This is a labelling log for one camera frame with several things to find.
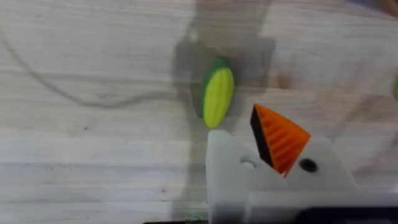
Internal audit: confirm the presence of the white orange left gripper right finger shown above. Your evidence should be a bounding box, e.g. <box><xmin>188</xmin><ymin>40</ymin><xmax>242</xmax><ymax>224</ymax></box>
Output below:
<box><xmin>249</xmin><ymin>103</ymin><xmax>359</xmax><ymax>194</ymax></box>

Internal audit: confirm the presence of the bare white left gripper left finger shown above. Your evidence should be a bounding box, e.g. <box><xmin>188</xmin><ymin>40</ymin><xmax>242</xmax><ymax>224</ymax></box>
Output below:
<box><xmin>205</xmin><ymin>129</ymin><xmax>257</xmax><ymax>224</ymax></box>

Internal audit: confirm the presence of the yellow and green toy corn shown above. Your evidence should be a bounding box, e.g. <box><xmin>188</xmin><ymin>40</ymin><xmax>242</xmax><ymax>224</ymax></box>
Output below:
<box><xmin>198</xmin><ymin>55</ymin><xmax>235</xmax><ymax>129</ymax></box>

